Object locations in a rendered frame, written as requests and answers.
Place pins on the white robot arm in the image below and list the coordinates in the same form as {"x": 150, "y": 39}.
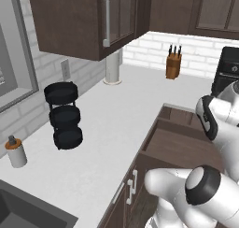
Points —
{"x": 174, "y": 188}

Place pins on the small brown drawer front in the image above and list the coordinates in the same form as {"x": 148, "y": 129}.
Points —
{"x": 179, "y": 115}

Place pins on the large brown drawer front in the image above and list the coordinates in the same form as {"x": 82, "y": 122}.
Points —
{"x": 183, "y": 149}

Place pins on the white paper towel roll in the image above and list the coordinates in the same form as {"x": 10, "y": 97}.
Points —
{"x": 112, "y": 66}

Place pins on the black three-tier stand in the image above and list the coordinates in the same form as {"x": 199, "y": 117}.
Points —
{"x": 63, "y": 115}

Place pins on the wooden knife block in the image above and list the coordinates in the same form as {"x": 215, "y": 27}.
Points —
{"x": 173, "y": 66}

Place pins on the brown base cabinet door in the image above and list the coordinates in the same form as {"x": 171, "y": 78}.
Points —
{"x": 138, "y": 191}

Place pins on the glass-paned brown cabinet door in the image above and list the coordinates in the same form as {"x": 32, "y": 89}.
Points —
{"x": 119, "y": 17}

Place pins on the black coffee machine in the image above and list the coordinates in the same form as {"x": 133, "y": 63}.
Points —
{"x": 225, "y": 69}

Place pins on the white soap dispenser brown top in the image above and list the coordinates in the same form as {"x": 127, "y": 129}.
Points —
{"x": 16, "y": 153}

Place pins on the grey framed window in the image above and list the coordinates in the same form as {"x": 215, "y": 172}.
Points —
{"x": 12, "y": 51}

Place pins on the grey sink basin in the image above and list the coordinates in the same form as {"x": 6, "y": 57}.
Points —
{"x": 28, "y": 210}

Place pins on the white wall outlet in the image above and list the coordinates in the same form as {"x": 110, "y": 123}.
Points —
{"x": 65, "y": 69}

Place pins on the brown wall cabinet run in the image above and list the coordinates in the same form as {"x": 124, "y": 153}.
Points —
{"x": 180, "y": 7}

